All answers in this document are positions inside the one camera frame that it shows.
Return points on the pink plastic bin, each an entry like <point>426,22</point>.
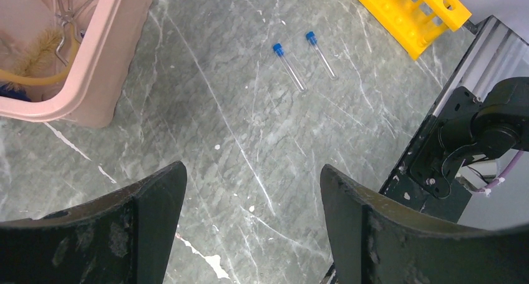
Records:
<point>89,94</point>

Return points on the brown test tube brush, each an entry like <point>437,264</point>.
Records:
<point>38,55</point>

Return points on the metal crucible tongs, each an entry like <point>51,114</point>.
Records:
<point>67,16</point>

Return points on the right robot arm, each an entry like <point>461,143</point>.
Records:
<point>467,127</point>

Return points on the blue-capped test tube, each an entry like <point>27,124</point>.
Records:
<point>289,67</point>
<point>313,42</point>

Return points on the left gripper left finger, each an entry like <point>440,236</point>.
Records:
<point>125,236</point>

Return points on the tan rubber tube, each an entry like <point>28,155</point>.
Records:
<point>49,76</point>

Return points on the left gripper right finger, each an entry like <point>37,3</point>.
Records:
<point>375,239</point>

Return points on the yellow test tube rack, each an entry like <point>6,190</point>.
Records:
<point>416,24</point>

